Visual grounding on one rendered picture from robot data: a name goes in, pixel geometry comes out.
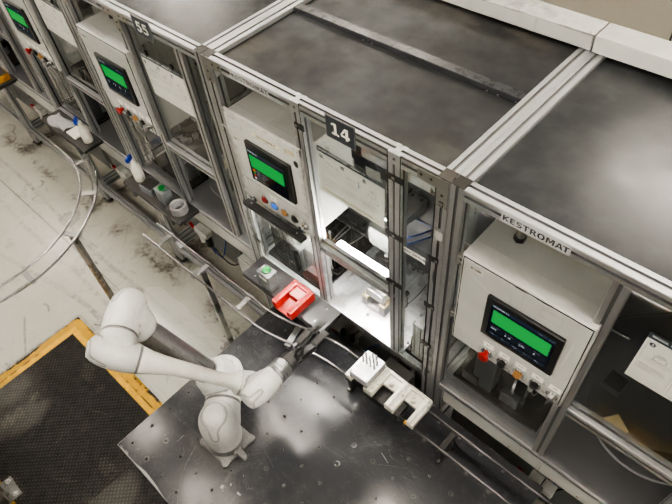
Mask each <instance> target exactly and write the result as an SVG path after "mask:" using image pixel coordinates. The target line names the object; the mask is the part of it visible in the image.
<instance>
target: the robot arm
mask: <svg viewBox="0 0 672 504"><path fill-rule="evenodd" d="M326 323H327V322H326V321H325V320H324V319H322V318H321V319H320V320H319V321H318V322H317V323H316V324H315V325H314V326H313V327H311V328H309V327H307V328H306V330H305V331H304V332H303V333H302V334H301V335H300V336H299V337H298V338H297V340H296V341H294V342H293V343H292V346H293V348H292V350H291V351H290V352H288V351H285V352H284V353H283V354H282V355H281V356H280V357H276V358H275V359H274V360H273V361H272V362H271V363H270V364H269V365H268V366H267V367H266V368H264V369H262V370H259V371H258V372H255V371H249V370H243V367H242V365H241V362H240V361H239V360H238V359H237V358H236V357H234V356H232V355H219V356H217V357H213V358H210V359H209V358H208V357H206V356H205V355H203V354H202V353H201V352H199V351H198V350H196V349H195V348H193V347H192V346H191V345H189V344H188V343H186V342H185V341H183V340H182V339H181V338H179V337H178V336H176V335H175V334H173V333H172V332H171V331H169V330H168V329H166V328H165V327H163V326H162V325H161V324H159V323H158V322H157V321H156V318H155V316H154V314H153V313H152V311H151V310H150V308H149V306H148V305H147V299H146V297H145V295H144V294H143V293H142V292H141V291H140V290H138V289H135V288H123V289H121V290H120V291H119V292H118V293H116V294H115V295H114V296H113V297H112V299H111V300H110V302H109V304H108V306H107V308H106V311H105V314H104V317H103V320H102V325H101V331H100V334H99V336H97V335H95V336H93V337H91V338H90V340H89V341H88V342H87V345H86V352H85V357H86V358H87V359H88V360H89V361H90V362H92V363H94V364H95V365H97V366H100V367H102V368H105V369H108V370H112V371H116V372H121V373H131V374H157V375H169V376H175V377H181V378H185V379H190V380H195V381H196V385H197V386H198V388H199V389H200V390H201V392H202V393H203V395H204V396H205V403H204V406H203V408H202V409H201V411H200V414H199V417H198V427H199V430H200V433H201V435H202V437H203V438H202V439H201V440H200V444H201V446H203V447H205V448H207V449H208V450H209V451H210V452H211V453H212V455H213V456H214V457H215V458H216V459H217V460H218V461H219V462H220V463H221V465H222V467H223V468H224V469H226V468H228V467H229V466H230V464H231V462H232V461H233V460H234V459H235V458H236V457H237V456H238V457H240V458H241V459H243V460H244V461H246V460H247V459H248V455H247V454H246V453H245V451H244V449H245V448H246V447H247V446H248V445H249V444H251V443H253V442H254V441H255V436H254V435H252V434H250V433H249V432H248V431H246V430H245V429H244V428H243V427H242V426H241V425H240V423H241V400H242V401H243V402H244V403H245V404H246V405H247V406H248V407H250V408H252V409H255V408H257V407H259V406H261V405H262V404H264V403H265V402H267V401H268V400H269V399H270V398H271V397H272V396H273V395H274V394H275V393H276V392H277V391H278V389H279V388H280V386H281V385H282V383H283V382H285V380H286V379H287V378H288V377H289V376H291V375H292V371H293V370H294V369H295V368H296V367H297V366H298V365H299V364H301V363H302V362H303V361H304V360H305V359H306V358H307V357H309V356H310V355H311V354H312V353H313V352H315V351H316V350H317V349H316V347H317V345H318V344H319V343H320V342H321V341H322V340H324V339H325V338H326V337H327V336H328V335H329V333H328V332H326V331H325V330H322V331H321V332H320V333H319V334H318V335H317V336H316V337H315V338H314V339H313V340H312V341H311V343H310V344H309V345H307V346H305V345H306V344H307V342H308V341H309V340H310V338H311V337H312V335H313V334H316V333H317V332H318V331H319V330H320V329H321V328H322V327H323V326H324V325H325V324H326ZM137 343H141V344H142V345H144V346H145V347H144V346H141V345H137ZM300 345H301V346H302V347H301V346H300ZM146 347H147V348H146Z"/></svg>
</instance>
